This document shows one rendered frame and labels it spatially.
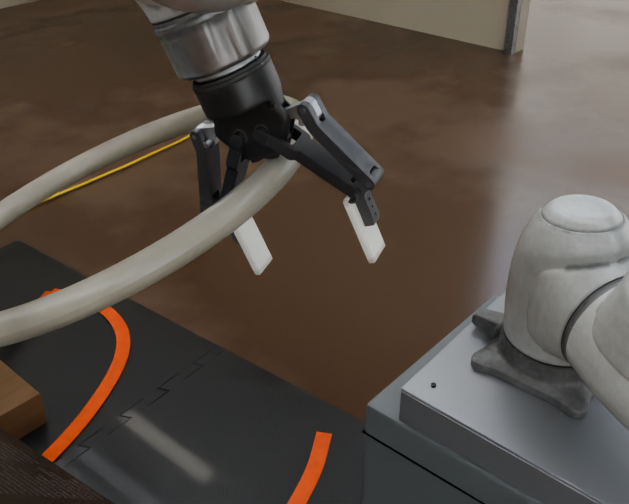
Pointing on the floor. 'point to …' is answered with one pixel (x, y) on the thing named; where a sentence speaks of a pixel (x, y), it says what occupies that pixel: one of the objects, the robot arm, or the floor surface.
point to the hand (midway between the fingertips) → (313, 252)
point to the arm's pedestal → (423, 455)
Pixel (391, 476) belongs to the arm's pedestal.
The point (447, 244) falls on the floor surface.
